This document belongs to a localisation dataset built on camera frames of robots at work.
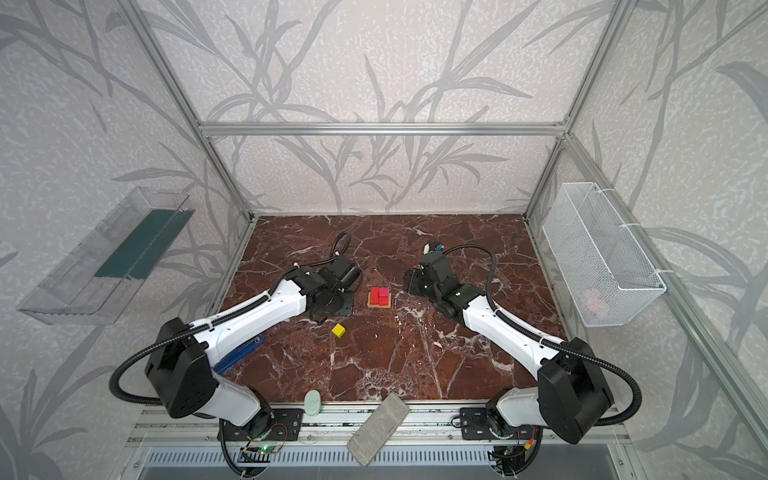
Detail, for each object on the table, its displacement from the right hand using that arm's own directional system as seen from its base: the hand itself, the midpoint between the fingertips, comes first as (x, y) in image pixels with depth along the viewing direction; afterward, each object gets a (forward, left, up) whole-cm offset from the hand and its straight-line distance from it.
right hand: (411, 267), depth 85 cm
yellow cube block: (-13, +22, -15) cm, 29 cm away
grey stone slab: (-38, +8, -13) cm, 41 cm away
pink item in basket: (-14, -45, +4) cm, 47 cm away
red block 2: (-3, +9, -15) cm, 17 cm away
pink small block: (-1, +9, -13) cm, 16 cm away
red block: (-2, +12, -13) cm, 18 cm away
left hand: (-8, +18, -5) cm, 20 cm away
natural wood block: (-5, +10, -15) cm, 19 cm away
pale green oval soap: (-32, +26, -14) cm, 43 cm away
